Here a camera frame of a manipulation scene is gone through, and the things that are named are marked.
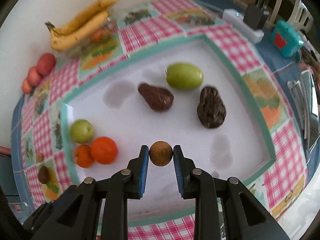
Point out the white teal-edged tray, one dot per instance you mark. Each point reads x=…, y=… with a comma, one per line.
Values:
x=241, y=147

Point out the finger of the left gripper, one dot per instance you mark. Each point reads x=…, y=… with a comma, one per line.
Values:
x=39, y=216

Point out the small green fruit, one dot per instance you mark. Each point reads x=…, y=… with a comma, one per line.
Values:
x=81, y=131

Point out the large green fruit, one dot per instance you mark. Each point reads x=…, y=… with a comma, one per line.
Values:
x=184, y=76

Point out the upper yellow banana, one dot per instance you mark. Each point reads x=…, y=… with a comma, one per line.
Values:
x=82, y=17

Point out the orange mandarin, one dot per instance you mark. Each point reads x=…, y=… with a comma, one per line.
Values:
x=104, y=150
x=83, y=157

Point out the white chair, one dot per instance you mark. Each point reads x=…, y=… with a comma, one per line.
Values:
x=302, y=15

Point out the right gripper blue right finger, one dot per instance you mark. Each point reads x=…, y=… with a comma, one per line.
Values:
x=184, y=172

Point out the large red apple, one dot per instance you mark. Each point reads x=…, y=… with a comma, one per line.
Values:
x=45, y=63

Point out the long dark wrinkled avocado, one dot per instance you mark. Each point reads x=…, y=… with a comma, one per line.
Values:
x=159, y=99

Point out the white power strip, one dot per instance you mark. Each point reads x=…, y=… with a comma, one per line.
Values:
x=236, y=19

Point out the small red apple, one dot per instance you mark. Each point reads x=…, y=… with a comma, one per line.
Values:
x=27, y=88

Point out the clear plastic fruit box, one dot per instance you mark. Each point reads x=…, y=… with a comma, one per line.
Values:
x=92, y=38

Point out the broad dark wrinkled avocado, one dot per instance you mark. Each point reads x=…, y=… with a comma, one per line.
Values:
x=211, y=110

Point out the middle red apple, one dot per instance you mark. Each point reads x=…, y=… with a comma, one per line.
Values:
x=33, y=77

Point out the black charger plug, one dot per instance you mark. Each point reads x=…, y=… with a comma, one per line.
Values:
x=255, y=17

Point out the brown round longan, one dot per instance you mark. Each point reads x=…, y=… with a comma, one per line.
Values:
x=160, y=153

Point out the teal box red label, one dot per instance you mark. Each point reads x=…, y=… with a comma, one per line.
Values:
x=286, y=39

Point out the fruit pattern plaid tablecloth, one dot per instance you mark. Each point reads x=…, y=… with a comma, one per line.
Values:
x=138, y=29

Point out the yellow banana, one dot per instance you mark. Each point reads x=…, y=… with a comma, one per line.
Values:
x=60, y=42
x=82, y=17

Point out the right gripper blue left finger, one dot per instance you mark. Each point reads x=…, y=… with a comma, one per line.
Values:
x=139, y=169

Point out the lower yellow banana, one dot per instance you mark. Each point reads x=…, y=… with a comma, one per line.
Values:
x=60, y=42

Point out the small dark avocado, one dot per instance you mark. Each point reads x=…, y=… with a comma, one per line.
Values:
x=43, y=175

